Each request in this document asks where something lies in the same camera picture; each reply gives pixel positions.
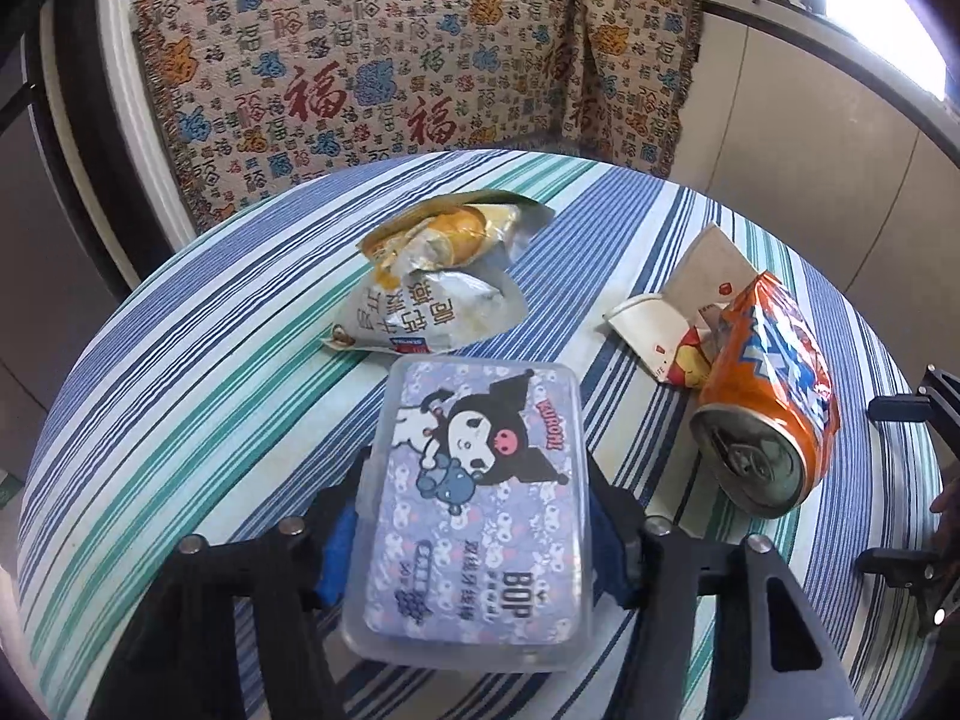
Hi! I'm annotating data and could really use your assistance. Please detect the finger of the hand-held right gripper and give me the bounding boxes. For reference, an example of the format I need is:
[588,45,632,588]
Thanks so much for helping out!
[855,546,960,627]
[868,364,960,425]

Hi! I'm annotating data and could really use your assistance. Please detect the small printed blanket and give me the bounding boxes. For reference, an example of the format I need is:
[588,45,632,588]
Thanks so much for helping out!
[570,0,706,181]

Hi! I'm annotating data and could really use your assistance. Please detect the crushed white paper cup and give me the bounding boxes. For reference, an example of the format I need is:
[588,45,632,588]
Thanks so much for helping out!
[604,223,758,389]

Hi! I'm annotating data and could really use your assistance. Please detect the grey refrigerator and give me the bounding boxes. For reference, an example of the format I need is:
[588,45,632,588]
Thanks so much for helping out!
[0,37,132,421]

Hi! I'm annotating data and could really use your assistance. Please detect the cartoon print plastic box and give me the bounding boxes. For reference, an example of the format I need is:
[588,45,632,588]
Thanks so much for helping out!
[341,358,597,674]

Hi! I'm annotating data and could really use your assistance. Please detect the crushed orange can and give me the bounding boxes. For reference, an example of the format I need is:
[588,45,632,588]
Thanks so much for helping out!
[690,270,842,518]

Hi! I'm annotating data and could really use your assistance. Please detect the patterned fabric covered chair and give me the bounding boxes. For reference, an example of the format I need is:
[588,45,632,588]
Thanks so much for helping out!
[131,0,593,237]

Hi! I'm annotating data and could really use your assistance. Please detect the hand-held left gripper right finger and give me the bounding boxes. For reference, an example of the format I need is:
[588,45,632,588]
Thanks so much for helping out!
[585,457,863,720]

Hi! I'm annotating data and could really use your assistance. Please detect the beige kitchen cabinet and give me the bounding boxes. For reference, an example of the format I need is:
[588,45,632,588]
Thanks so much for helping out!
[660,0,960,293]

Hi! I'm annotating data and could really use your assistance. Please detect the crumpled foil snack bag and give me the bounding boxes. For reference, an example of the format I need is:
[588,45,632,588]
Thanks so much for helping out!
[321,191,556,357]

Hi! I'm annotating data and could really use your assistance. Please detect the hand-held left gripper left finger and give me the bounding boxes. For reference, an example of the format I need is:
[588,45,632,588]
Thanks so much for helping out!
[86,450,376,720]

